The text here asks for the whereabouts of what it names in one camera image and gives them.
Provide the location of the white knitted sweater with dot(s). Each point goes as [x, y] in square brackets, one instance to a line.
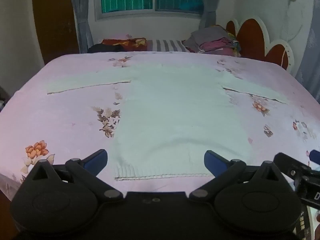
[175, 110]

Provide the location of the brown and white headboard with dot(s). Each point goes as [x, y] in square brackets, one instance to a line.
[252, 37]

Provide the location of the black cloth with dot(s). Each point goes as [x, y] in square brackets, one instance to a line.
[106, 48]

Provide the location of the grey striped pillow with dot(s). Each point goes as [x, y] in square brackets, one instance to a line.
[165, 45]

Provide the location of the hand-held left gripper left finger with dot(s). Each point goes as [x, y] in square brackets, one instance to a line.
[97, 158]

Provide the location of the pile of folded clothes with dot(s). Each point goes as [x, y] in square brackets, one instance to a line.
[212, 40]

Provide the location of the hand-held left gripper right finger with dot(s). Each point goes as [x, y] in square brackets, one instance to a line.
[214, 160]

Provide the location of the red floral pillow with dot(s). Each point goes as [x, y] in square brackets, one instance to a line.
[120, 43]

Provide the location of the brown wooden door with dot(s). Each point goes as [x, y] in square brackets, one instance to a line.
[53, 17]

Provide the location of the pink floral bed sheet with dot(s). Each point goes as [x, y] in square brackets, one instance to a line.
[62, 120]

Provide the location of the grey curtain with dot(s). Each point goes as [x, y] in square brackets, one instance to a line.
[81, 15]
[208, 2]

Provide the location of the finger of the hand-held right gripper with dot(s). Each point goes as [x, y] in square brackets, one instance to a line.
[315, 155]
[290, 163]

